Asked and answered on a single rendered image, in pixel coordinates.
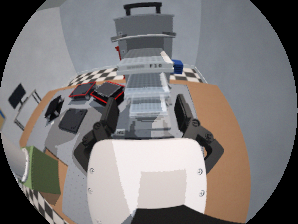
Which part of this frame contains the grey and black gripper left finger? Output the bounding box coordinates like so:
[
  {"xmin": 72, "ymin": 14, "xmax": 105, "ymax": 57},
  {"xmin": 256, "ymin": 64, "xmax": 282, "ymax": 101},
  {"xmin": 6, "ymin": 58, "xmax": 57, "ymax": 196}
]
[{"xmin": 73, "ymin": 97, "xmax": 120, "ymax": 172}]

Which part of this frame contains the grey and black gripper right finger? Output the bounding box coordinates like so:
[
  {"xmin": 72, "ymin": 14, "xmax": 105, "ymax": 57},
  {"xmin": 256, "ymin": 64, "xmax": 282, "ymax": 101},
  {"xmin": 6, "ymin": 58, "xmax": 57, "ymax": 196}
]
[{"xmin": 174, "ymin": 94, "xmax": 224, "ymax": 175}]

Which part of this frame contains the white microplate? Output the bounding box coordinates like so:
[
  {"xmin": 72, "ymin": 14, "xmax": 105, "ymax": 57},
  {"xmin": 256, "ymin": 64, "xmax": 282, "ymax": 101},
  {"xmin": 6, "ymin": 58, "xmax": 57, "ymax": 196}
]
[
  {"xmin": 129, "ymin": 99, "xmax": 167, "ymax": 118},
  {"xmin": 123, "ymin": 72, "xmax": 171, "ymax": 101}
]

